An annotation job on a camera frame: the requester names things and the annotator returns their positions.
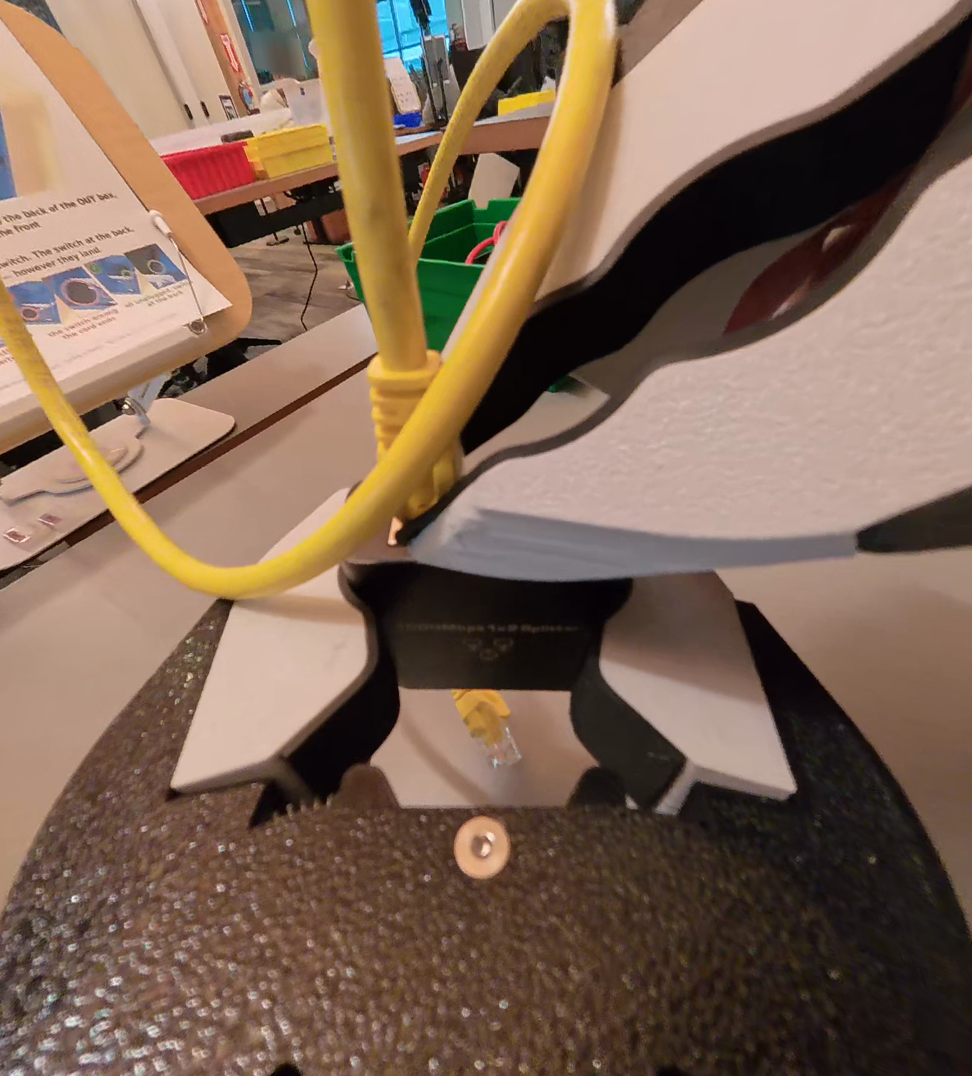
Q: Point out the white stand base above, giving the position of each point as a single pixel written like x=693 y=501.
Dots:
x=183 y=424

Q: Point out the yellow plastic bin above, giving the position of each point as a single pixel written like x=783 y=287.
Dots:
x=288 y=151

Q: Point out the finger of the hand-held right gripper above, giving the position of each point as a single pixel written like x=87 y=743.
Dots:
x=830 y=420
x=746 y=101

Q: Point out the wooden sheet stand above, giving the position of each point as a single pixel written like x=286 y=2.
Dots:
x=158 y=168

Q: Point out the black ethernet splitter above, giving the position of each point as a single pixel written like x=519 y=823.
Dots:
x=486 y=647

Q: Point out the red plastic bin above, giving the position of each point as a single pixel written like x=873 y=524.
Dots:
x=208 y=172

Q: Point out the grey desk with wooden edge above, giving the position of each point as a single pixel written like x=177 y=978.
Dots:
x=284 y=185

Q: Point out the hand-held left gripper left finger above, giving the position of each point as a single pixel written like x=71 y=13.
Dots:
x=284 y=672

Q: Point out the person's right hand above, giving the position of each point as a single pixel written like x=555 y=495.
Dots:
x=805 y=269

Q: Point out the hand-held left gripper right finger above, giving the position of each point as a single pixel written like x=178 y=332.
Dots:
x=687 y=698

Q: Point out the green plastic bin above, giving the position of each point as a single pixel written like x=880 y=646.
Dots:
x=435 y=286

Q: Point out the small yellow bin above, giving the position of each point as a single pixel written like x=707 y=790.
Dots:
x=528 y=102

